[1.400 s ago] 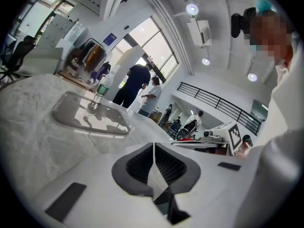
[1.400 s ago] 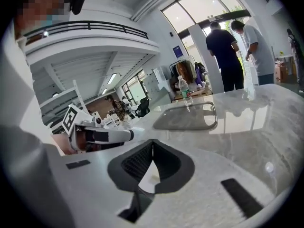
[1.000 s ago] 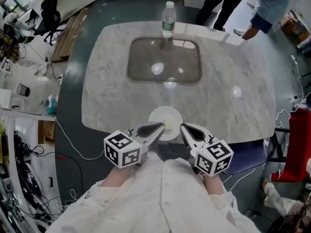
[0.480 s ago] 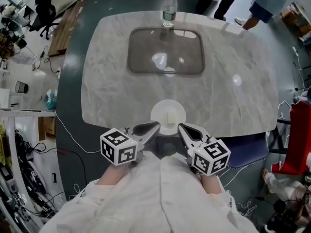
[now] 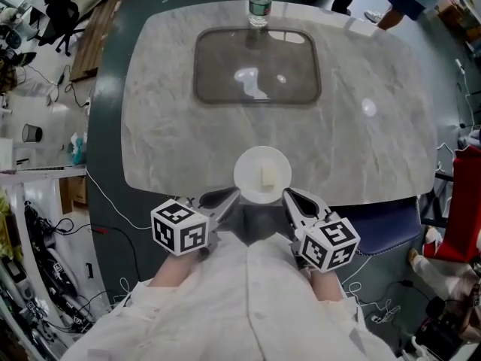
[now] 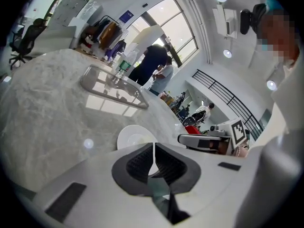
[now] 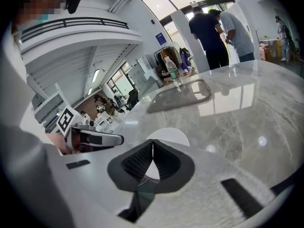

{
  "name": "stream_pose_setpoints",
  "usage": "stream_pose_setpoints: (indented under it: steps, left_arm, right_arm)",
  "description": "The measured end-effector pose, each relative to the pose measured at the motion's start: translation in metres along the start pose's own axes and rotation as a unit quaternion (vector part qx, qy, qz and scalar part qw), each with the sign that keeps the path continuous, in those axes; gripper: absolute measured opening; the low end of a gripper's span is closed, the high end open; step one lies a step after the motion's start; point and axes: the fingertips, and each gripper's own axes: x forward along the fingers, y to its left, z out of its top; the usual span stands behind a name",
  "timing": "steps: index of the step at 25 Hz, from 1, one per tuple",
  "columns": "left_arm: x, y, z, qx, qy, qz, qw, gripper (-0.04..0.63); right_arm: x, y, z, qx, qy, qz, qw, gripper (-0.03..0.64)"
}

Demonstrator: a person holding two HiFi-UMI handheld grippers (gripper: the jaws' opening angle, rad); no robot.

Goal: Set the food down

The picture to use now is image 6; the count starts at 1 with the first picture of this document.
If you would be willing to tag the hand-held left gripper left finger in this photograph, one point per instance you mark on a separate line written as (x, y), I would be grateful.
(99, 174)

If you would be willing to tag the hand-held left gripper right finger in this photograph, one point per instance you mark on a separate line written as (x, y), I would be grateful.
(213, 186)

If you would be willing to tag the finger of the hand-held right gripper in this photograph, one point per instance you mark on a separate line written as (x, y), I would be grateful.
(190, 140)

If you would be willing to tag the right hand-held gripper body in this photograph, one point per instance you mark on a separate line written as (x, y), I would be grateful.
(228, 133)

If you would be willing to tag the white round plate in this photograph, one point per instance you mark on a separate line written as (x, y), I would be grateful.
(133, 134)

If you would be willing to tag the person's right hand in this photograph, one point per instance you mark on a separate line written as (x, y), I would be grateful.
(240, 151)

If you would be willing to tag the red box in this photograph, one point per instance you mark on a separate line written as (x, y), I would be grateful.
(192, 130)

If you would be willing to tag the black metal railing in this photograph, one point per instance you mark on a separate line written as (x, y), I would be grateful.
(228, 96)

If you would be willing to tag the person's white shirt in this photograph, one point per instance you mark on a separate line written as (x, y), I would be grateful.
(289, 108)

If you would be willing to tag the clear plastic water bottle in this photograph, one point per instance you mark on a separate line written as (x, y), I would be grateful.
(123, 68)

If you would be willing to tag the person's head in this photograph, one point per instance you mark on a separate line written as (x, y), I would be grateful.
(278, 37)

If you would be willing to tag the white standing panel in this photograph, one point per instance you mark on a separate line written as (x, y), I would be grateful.
(147, 39)

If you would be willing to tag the white ceiling air conditioner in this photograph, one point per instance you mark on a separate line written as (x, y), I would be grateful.
(225, 21)

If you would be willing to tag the large arched window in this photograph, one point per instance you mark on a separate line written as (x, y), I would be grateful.
(171, 25)

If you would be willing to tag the clothes rack with garments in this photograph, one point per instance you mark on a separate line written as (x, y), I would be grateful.
(107, 35)

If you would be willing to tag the teal cap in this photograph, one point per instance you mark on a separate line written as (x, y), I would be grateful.
(273, 2)

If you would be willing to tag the white foam board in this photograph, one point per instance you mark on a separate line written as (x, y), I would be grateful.
(54, 40)

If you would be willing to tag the black office chair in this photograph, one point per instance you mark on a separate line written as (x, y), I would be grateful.
(26, 41)

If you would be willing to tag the whiteboard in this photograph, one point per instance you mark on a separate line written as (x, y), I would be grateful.
(69, 9)

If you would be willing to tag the black head-mounted camera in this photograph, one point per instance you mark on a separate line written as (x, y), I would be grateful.
(249, 18)

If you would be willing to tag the blue wall sign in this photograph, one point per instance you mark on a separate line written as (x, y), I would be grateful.
(126, 16)

